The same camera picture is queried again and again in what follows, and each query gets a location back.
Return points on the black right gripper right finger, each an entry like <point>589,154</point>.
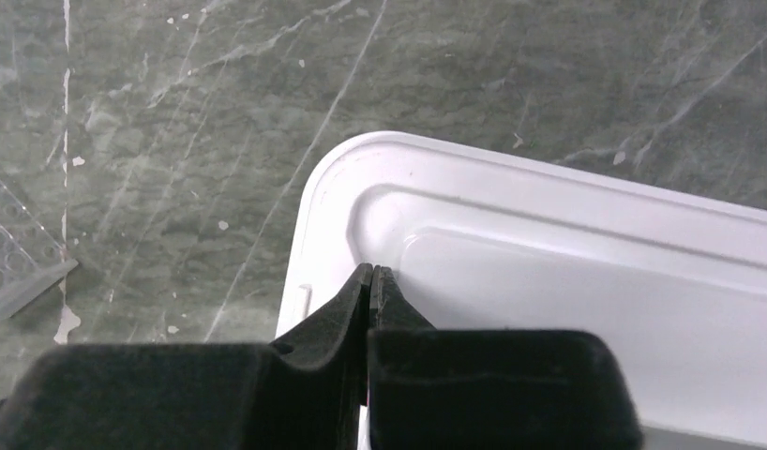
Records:
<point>431,388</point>

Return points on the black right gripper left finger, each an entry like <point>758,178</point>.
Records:
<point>303,390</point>

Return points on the white plastic bin lid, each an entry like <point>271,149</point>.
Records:
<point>675,284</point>

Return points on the clear plastic well plate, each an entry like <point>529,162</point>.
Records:
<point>31,260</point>

